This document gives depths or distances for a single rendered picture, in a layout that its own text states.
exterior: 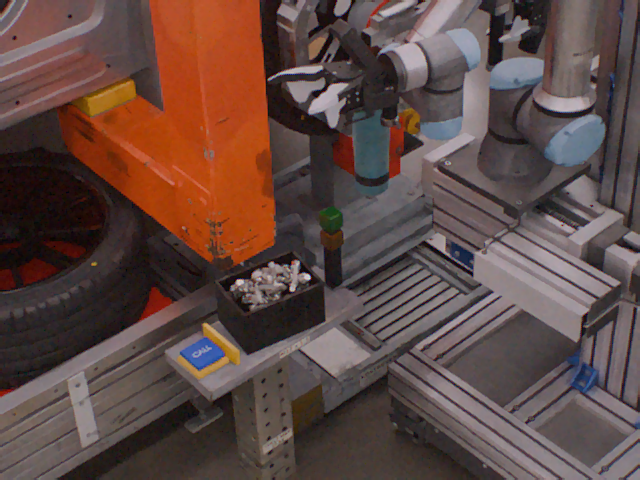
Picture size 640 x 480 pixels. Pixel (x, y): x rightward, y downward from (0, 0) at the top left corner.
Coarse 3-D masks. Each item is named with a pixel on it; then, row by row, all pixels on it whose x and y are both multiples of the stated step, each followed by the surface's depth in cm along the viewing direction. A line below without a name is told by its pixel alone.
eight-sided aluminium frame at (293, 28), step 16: (288, 0) 279; (304, 0) 277; (320, 0) 279; (288, 16) 278; (304, 16) 278; (288, 32) 284; (304, 32) 280; (288, 48) 286; (304, 48) 283; (288, 64) 288; (304, 64) 286; (288, 96) 292; (320, 112) 297; (400, 112) 317; (336, 128) 303
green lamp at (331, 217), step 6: (324, 210) 272; (330, 210) 272; (336, 210) 272; (324, 216) 271; (330, 216) 270; (336, 216) 271; (342, 216) 272; (324, 222) 272; (330, 222) 270; (336, 222) 271; (342, 222) 273; (324, 228) 273; (330, 228) 271; (336, 228) 272
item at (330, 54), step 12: (324, 0) 295; (336, 0) 298; (420, 0) 319; (324, 12) 297; (348, 12) 309; (324, 24) 300; (312, 36) 298; (324, 48) 304; (336, 48) 306; (312, 60) 332; (324, 60) 305; (336, 60) 330; (348, 60) 311
